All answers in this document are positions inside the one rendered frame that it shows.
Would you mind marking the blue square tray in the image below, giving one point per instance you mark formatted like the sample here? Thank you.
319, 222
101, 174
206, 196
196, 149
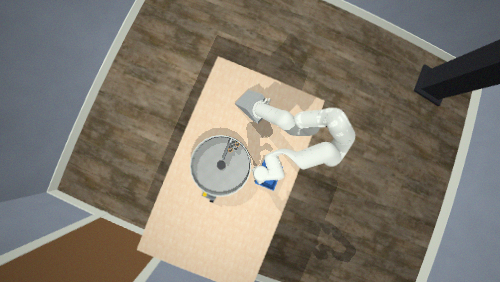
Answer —
270, 184

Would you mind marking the grey round turning table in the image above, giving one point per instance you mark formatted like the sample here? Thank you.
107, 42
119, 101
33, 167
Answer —
216, 175

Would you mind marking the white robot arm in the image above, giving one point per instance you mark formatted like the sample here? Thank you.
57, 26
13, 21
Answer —
302, 125

